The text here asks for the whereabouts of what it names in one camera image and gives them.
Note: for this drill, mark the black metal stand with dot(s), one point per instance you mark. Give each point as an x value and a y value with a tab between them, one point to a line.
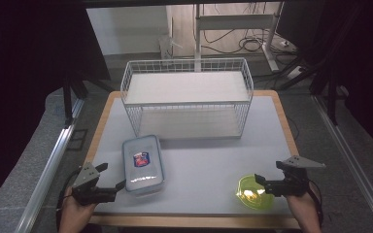
68	97
332	93

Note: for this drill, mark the dark curtain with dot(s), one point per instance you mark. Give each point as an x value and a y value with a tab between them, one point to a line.
22	81
362	64

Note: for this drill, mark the person's left hand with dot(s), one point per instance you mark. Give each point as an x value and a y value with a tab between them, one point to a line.
76	210

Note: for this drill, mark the white metal desk frame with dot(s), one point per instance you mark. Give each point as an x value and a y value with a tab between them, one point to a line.
236	22

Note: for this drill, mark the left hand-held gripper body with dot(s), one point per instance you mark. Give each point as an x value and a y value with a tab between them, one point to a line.
85	176

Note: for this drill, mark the aluminium floor rail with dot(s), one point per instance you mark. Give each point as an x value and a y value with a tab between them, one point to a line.
50	168
353	161

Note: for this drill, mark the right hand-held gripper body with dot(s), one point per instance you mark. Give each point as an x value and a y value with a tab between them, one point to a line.
293	184

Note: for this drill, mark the yellow-green translucent bowl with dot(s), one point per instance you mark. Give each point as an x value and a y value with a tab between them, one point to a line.
249	198

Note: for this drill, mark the white power strip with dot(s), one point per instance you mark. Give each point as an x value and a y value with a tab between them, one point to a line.
295	72

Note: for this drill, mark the person's right hand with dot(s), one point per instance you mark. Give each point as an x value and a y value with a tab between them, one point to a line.
302	205

